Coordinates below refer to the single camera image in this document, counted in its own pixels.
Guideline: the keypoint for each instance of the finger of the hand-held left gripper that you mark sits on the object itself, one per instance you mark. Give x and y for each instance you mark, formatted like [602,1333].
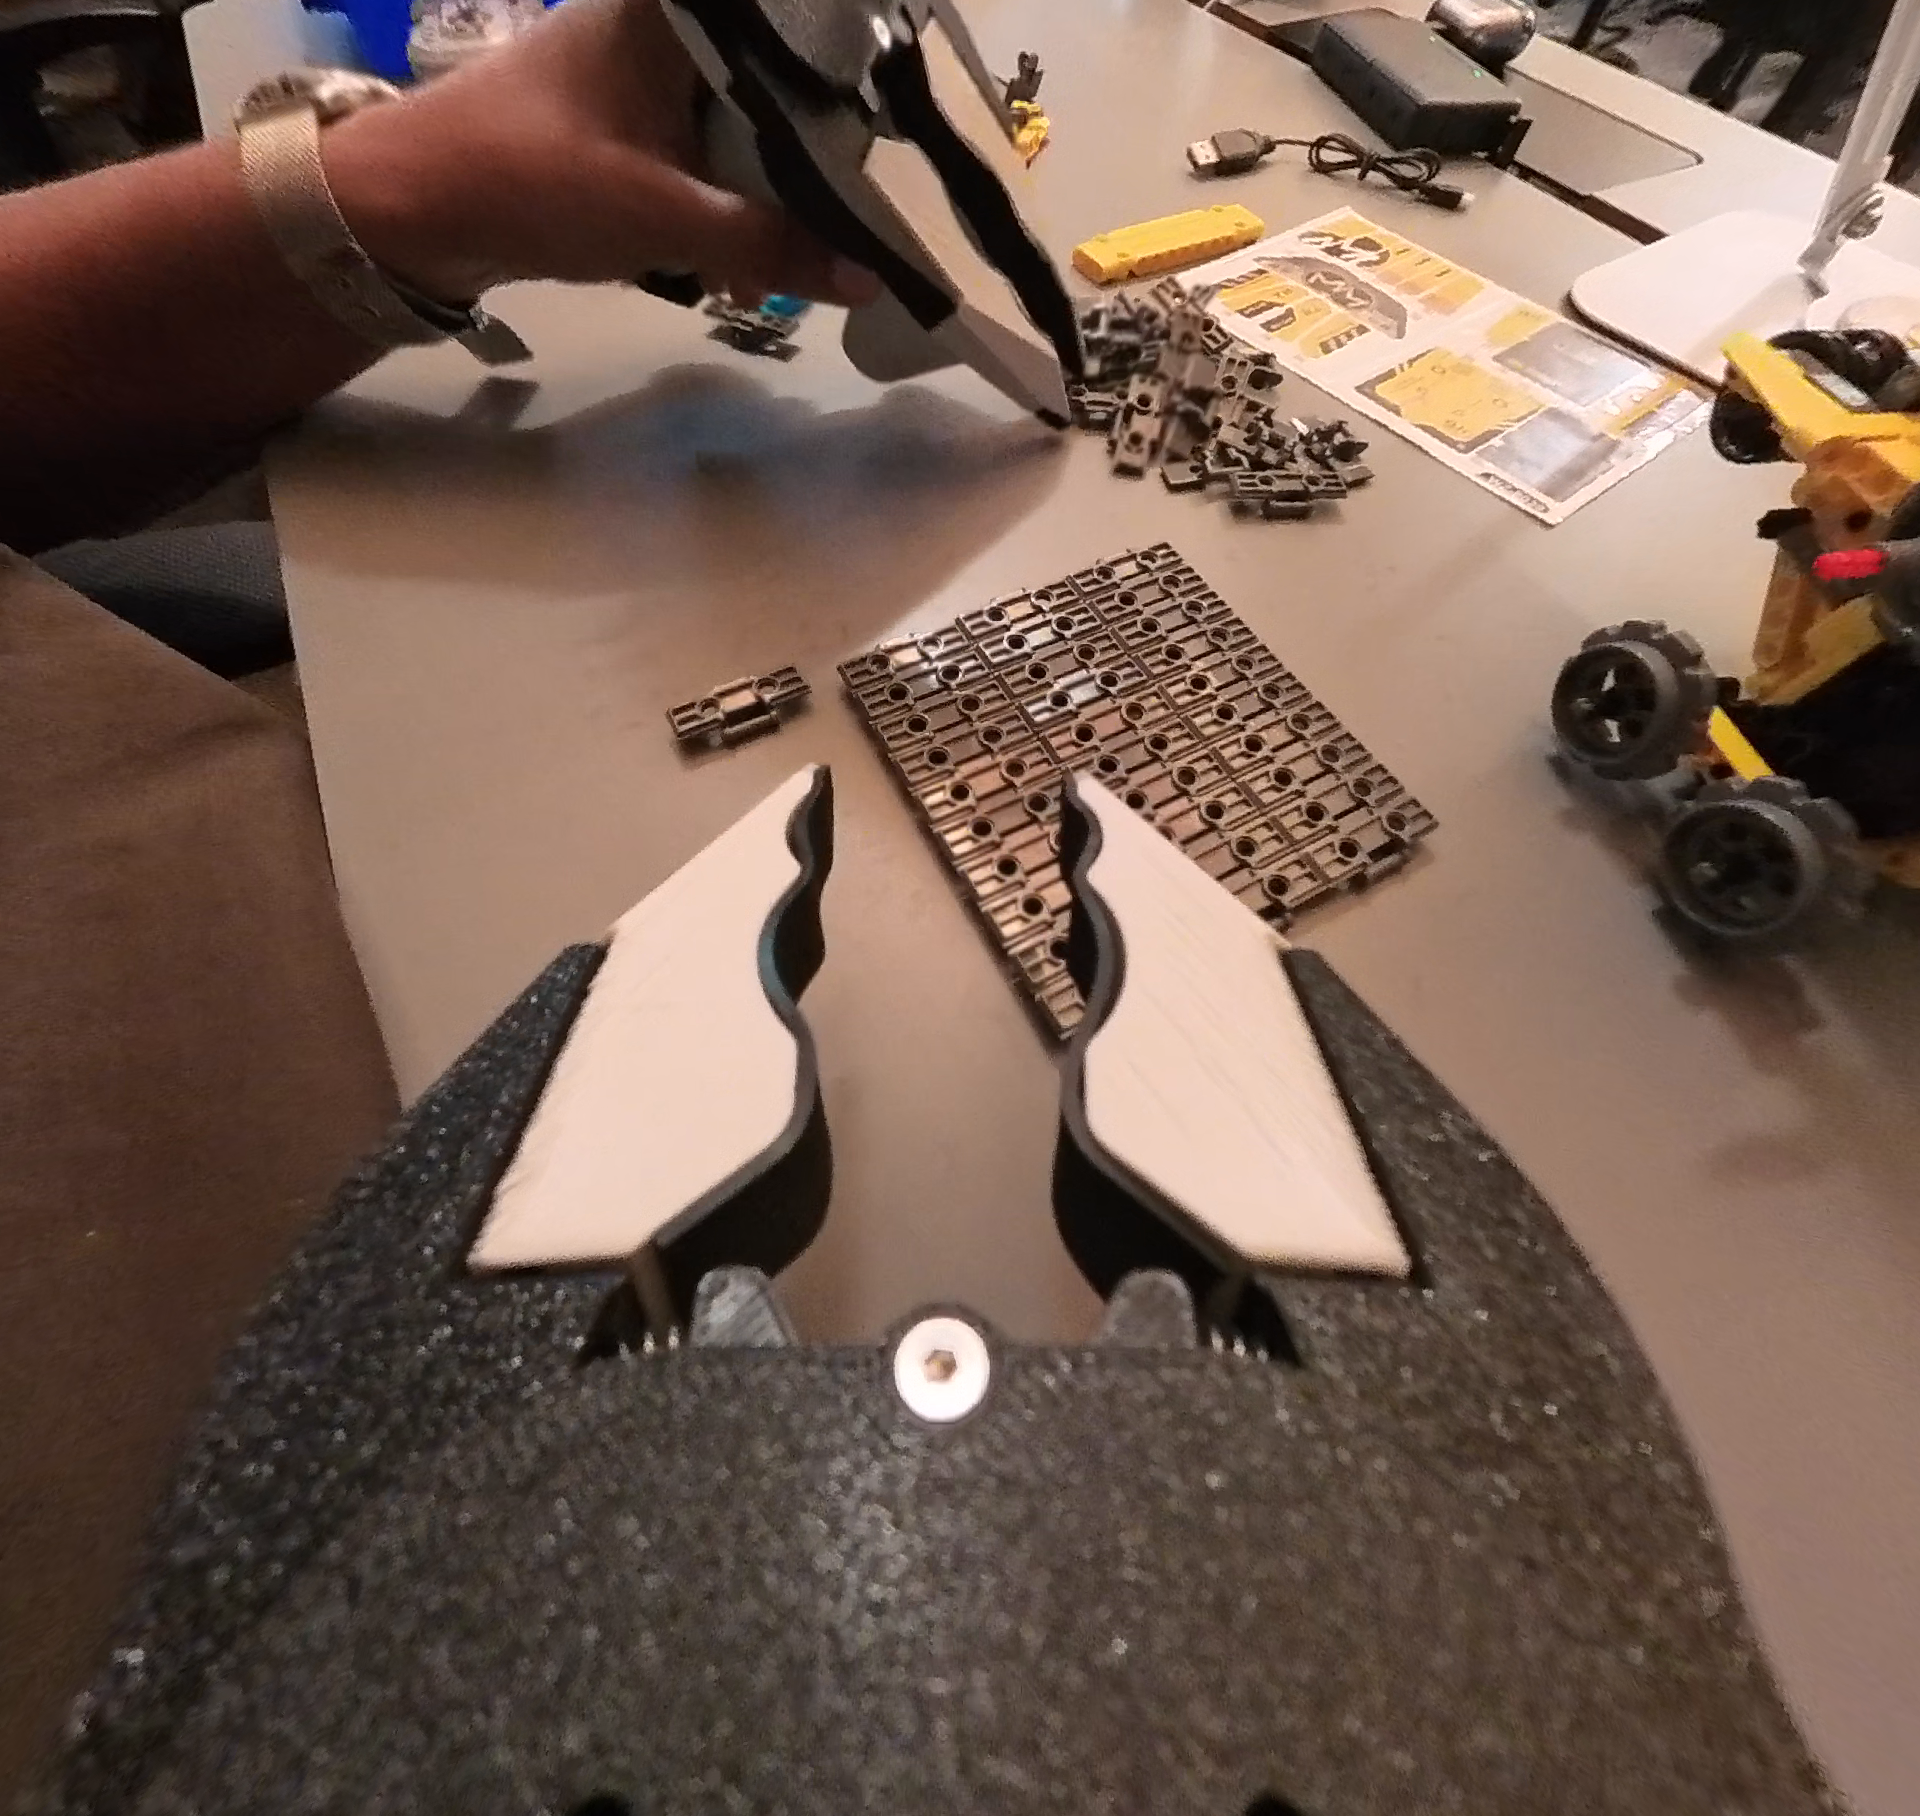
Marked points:
[961,288]
[969,61]

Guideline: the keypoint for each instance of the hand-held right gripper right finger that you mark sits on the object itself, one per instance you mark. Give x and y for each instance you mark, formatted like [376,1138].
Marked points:
[1235,1096]

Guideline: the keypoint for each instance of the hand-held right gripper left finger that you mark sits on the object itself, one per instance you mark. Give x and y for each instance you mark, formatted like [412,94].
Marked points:
[662,1081]

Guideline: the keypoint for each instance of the pile of track links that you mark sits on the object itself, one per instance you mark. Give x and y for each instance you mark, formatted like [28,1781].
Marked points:
[1201,408]

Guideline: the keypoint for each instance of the dark grey plastic track link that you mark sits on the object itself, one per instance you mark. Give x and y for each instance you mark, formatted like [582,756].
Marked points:
[746,703]

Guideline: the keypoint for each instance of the person's left forearm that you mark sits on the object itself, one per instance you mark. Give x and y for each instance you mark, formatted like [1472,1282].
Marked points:
[120,332]

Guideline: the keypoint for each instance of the person's left hand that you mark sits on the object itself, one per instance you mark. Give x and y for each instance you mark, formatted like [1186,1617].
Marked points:
[568,152]

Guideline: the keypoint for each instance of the pile of yellow black parts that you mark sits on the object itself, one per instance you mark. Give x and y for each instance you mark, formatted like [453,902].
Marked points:
[1029,121]

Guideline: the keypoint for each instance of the yellow toy beam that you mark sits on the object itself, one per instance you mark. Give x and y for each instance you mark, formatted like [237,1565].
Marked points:
[1157,248]

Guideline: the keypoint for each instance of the small dark grey toy part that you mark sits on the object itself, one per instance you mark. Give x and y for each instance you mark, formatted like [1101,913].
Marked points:
[748,336]

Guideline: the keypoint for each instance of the mat of joined track links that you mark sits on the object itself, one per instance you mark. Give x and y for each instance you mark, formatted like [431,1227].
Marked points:
[1141,781]

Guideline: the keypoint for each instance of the black power bank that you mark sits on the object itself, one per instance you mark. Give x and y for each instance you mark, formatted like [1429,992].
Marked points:
[1413,73]

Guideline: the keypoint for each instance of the yellow black sticker sheet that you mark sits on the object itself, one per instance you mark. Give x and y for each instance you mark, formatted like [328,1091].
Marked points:
[1443,361]

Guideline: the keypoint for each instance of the grey earbud case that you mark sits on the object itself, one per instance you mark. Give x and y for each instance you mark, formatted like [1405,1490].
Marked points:
[1482,22]

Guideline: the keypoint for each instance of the silver wristwatch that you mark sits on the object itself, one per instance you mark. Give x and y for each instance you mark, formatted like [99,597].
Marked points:
[303,194]

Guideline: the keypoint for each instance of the yellow black toy vehicle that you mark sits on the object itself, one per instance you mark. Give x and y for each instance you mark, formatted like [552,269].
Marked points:
[1814,541]

